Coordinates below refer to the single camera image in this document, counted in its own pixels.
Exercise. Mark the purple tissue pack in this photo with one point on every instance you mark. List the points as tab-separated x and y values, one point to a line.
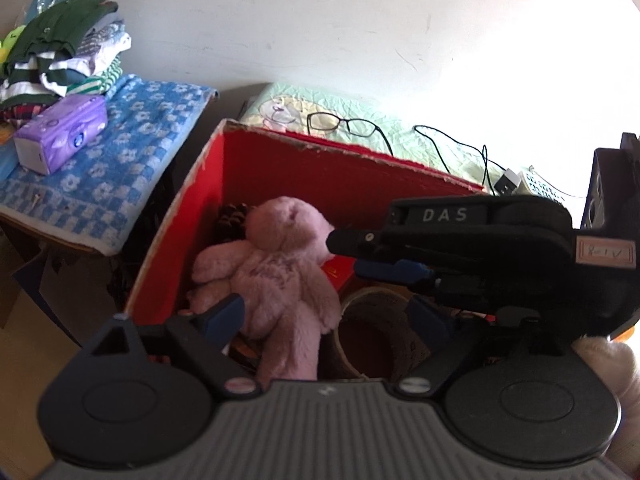
65	125

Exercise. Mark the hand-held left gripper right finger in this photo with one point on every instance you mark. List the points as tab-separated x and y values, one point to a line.
430	322

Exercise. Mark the white power strip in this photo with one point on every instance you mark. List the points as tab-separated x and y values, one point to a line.
542	187

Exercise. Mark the small green plush toy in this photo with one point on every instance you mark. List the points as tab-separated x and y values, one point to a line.
10	44

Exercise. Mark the brown tape roll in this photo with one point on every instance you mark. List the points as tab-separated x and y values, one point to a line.
370	305

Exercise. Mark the clear suction cup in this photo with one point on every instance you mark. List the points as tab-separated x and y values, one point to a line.
277	117

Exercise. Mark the blue floral towel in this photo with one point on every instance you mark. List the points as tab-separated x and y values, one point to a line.
125	150

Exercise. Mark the white plush bear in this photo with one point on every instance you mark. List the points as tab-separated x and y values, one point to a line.
610	365

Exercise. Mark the red cardboard box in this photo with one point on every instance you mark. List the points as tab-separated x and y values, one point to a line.
300	170

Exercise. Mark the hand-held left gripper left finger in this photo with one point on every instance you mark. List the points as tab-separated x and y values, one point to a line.
227	317

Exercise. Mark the black-framed glasses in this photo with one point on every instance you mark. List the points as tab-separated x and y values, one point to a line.
325	123

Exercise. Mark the pile of folded clothes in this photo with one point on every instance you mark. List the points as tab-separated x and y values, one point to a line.
55	35

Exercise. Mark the small red packet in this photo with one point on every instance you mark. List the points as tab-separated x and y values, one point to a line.
340	271

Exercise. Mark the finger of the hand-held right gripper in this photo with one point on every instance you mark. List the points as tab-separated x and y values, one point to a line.
390	271
350	242

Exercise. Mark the pink plush toy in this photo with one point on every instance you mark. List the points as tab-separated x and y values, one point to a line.
280	270

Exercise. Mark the black usb charger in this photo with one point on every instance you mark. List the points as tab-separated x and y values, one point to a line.
506	182

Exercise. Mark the brown pine cone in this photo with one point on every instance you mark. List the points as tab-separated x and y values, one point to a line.
232	217

